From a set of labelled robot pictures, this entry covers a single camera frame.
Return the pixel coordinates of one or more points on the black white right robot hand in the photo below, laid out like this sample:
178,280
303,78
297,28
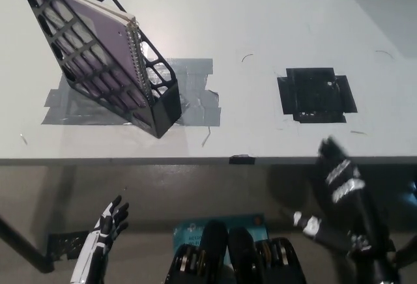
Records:
342,179

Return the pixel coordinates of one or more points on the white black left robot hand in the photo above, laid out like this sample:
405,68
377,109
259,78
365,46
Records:
94,248

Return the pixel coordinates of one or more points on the purple spiral notebook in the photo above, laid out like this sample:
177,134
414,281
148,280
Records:
107,36

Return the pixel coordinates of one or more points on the black plastic lattice file shelf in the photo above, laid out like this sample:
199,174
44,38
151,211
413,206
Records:
163,114

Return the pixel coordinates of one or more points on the black floor tape patch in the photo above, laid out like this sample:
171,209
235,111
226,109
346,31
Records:
65,243

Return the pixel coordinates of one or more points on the black tape square patch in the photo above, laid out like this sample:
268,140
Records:
312,96

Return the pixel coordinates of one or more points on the teal cardboard box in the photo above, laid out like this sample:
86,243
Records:
192,230

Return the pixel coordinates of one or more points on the small black tape strip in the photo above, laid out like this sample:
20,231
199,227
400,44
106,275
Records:
241,159

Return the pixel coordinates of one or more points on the grey duct tape patch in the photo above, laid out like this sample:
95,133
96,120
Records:
198,108

